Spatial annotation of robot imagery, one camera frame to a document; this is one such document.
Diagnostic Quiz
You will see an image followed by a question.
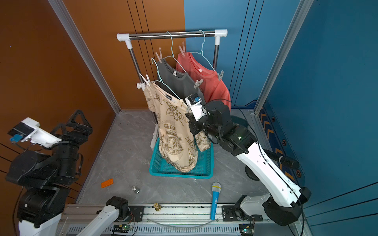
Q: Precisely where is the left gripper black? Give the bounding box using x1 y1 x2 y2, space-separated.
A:
47 110 92 182

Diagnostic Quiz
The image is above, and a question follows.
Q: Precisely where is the beige patterned cloth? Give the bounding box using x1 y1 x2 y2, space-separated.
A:
144 82 211 173

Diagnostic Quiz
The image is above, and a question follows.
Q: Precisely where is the red t-shirt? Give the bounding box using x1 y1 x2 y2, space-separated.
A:
176 52 231 110

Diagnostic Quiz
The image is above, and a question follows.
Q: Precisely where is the white clothespin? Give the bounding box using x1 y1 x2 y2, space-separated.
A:
194 79 203 89

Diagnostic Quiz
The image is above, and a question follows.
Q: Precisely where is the grey garment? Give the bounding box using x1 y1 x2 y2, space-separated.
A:
155 59 205 102

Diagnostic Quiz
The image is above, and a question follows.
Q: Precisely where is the light grey clothespin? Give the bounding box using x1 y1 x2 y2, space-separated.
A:
139 73 151 86

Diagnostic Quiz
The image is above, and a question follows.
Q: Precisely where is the light green wire hanger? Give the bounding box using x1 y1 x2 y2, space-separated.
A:
193 29 223 71

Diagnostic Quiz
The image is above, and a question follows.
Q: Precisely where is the white wire hanger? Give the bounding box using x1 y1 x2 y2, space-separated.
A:
163 31 187 74

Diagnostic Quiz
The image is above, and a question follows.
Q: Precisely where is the beige clothespin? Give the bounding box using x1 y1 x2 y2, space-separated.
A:
155 47 163 64

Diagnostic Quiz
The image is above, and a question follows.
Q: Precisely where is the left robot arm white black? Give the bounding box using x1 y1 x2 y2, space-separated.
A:
6 110 93 236

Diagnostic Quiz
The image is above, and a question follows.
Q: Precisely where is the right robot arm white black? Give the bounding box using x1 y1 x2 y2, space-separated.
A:
186 96 311 226

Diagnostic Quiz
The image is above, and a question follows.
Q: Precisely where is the teal plastic laundry basket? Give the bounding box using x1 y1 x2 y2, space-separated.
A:
149 137 215 180

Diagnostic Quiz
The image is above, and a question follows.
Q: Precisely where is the blue toy microphone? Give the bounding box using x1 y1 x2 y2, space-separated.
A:
210 182 221 220

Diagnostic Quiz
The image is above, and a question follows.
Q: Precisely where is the orange rectangular tag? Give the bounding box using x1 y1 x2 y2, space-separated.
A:
101 178 114 188

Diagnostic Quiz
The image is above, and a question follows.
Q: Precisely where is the small silver metal weight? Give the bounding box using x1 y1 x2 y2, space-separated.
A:
132 186 140 194

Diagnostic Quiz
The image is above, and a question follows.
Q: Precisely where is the small brass weight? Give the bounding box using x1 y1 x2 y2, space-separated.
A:
154 203 162 211

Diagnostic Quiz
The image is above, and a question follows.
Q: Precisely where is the metal clothes drying rack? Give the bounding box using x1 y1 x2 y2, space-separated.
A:
116 29 228 151

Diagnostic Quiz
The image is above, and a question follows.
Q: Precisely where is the right green circuit board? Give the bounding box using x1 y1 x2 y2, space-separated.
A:
239 224 255 236

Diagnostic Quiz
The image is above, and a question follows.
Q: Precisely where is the green circuit board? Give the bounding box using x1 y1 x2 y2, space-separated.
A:
239 224 255 236
111 224 134 234

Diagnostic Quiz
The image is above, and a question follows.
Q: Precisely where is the left green circuit board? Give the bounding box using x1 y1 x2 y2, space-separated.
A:
111 224 134 234

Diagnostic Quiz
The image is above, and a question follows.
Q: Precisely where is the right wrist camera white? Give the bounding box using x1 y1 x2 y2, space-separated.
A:
185 93 206 121

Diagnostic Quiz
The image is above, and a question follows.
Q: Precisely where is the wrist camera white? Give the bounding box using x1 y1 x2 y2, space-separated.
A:
185 93 206 121
8 118 62 148

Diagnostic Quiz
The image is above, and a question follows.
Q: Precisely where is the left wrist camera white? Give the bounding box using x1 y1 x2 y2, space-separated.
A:
8 118 62 148

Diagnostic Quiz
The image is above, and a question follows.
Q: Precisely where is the aluminium front rail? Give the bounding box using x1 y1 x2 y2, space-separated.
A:
60 204 240 224

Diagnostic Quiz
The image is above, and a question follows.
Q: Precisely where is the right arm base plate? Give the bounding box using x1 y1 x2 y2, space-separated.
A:
221 206 263 222

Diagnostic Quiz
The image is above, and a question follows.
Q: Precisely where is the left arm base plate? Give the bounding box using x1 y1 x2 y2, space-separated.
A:
115 206 145 222

